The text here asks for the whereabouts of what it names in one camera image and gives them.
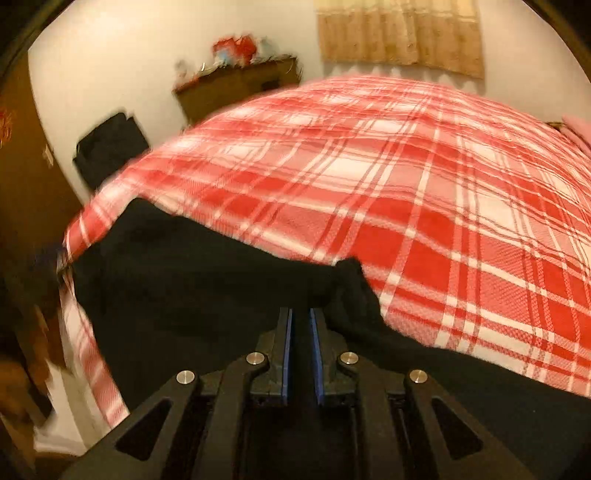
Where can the brown wooden door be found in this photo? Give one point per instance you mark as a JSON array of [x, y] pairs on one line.
[[27, 184]]

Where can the red gift bag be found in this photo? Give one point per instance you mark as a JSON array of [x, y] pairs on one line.
[[221, 48], [244, 48]]

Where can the brown wooden desk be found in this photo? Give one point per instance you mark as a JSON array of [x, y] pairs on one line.
[[231, 92]]

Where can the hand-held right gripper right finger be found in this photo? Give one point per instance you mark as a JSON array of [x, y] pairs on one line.
[[315, 355]]

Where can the red plaid bed sheet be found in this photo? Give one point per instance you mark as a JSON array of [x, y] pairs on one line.
[[392, 175]]

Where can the black folding chair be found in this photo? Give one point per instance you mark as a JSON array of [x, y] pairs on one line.
[[111, 152]]

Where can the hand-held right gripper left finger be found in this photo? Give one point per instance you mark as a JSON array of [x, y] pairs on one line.
[[288, 355]]

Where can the pink folded blanket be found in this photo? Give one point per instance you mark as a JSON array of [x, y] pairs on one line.
[[577, 131]]

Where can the beige patterned window curtain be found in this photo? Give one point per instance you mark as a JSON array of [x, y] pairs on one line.
[[401, 32]]

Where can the black pants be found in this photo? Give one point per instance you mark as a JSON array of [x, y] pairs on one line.
[[184, 281]]

